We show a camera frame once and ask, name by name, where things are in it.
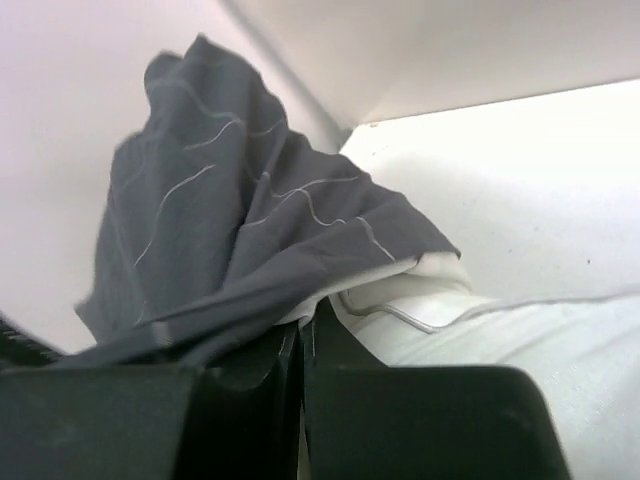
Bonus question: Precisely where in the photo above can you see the thin white string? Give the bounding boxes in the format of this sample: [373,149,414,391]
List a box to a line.
[339,289,640,335]

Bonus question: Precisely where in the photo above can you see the dark grey checked pillowcase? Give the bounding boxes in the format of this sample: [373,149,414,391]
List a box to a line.
[57,36,460,369]

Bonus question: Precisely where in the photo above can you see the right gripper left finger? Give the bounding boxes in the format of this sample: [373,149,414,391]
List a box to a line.
[199,324,299,393]

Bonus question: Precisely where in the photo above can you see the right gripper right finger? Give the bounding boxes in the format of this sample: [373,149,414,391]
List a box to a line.
[300,298,384,369]

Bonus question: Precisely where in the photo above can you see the white pillow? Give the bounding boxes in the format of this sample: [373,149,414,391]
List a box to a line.
[287,253,639,479]

